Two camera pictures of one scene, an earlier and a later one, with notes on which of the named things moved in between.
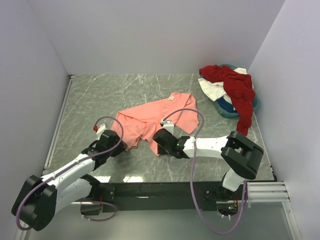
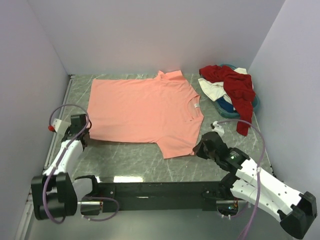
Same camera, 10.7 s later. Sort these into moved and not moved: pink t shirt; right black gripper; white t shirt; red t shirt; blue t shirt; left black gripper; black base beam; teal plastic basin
Moved: right black gripper; left black gripper; pink t shirt
Not moved: blue t shirt; teal plastic basin; white t shirt; red t shirt; black base beam
